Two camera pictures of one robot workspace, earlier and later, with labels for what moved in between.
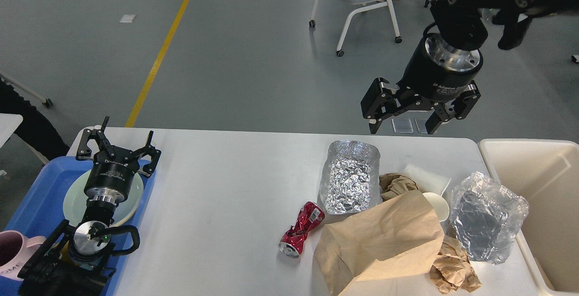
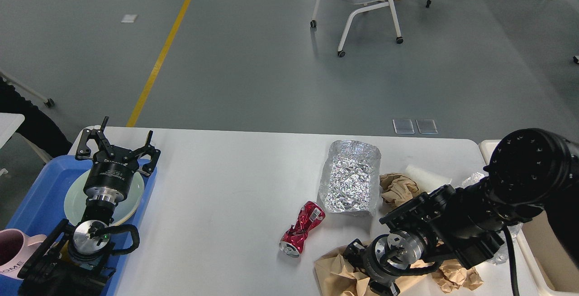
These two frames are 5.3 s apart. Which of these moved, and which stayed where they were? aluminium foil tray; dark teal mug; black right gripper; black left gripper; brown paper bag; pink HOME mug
Moved: black right gripper; brown paper bag
Stayed: black left gripper; aluminium foil tray; dark teal mug; pink HOME mug
